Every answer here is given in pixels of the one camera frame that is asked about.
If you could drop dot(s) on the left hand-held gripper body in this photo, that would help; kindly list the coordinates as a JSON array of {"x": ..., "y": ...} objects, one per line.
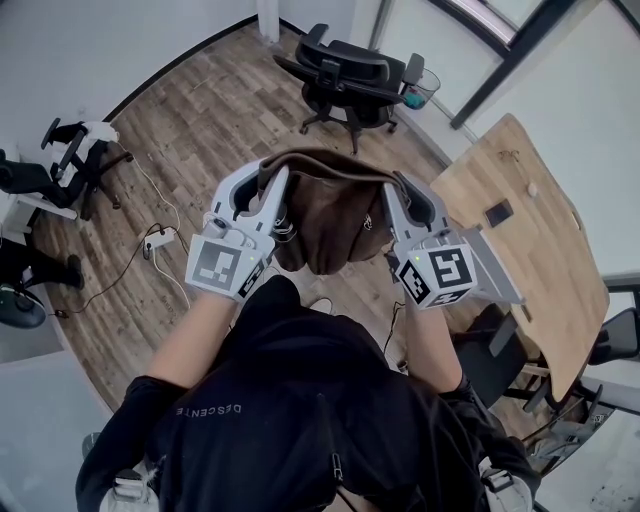
[{"x": 212, "y": 262}]

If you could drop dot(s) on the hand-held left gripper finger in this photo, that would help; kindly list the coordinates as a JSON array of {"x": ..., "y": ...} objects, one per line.
[
  {"x": 272, "y": 205},
  {"x": 226, "y": 192}
]

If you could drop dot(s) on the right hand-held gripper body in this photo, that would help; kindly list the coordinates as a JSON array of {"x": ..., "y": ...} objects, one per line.
[{"x": 442, "y": 272}]

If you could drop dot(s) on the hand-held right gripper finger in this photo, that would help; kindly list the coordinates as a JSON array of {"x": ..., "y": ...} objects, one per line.
[
  {"x": 398, "y": 215},
  {"x": 434, "y": 207}
]

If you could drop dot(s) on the brown clothing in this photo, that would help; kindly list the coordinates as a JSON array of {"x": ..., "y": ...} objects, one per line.
[{"x": 327, "y": 215}]

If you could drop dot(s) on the black office chair with headrest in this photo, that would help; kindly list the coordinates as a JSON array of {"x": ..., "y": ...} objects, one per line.
[{"x": 350, "y": 75}]

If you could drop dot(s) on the person's left forearm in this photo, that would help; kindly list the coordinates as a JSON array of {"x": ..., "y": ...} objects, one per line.
[{"x": 195, "y": 335}]

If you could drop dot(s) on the person's right forearm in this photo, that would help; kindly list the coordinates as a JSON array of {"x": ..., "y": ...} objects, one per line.
[{"x": 432, "y": 345}]

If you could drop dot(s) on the black armless chair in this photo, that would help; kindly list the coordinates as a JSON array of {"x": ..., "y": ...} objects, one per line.
[{"x": 487, "y": 355}]

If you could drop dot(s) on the black and white office chair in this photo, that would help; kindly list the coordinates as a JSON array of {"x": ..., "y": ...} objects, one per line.
[{"x": 82, "y": 160}]

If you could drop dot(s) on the black mesh chair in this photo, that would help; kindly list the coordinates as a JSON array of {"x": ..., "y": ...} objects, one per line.
[{"x": 620, "y": 337}]

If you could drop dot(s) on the white power strip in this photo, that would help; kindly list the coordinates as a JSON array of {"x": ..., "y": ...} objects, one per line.
[{"x": 159, "y": 241}]

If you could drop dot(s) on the black phone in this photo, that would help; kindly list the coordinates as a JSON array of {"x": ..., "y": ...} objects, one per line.
[{"x": 499, "y": 212}]

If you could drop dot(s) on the small white round object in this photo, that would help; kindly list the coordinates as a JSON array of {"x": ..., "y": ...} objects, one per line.
[{"x": 532, "y": 189}]

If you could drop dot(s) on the person's white shoe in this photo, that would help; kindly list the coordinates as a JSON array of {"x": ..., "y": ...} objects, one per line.
[{"x": 322, "y": 305}]

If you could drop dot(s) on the person's black shirt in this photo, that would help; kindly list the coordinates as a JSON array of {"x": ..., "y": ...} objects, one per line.
[{"x": 300, "y": 410}]

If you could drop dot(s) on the white desk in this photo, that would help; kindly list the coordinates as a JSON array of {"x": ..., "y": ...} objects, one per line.
[{"x": 30, "y": 210}]

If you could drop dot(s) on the dark green round stool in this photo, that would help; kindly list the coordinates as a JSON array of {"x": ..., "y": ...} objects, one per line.
[{"x": 20, "y": 307}]

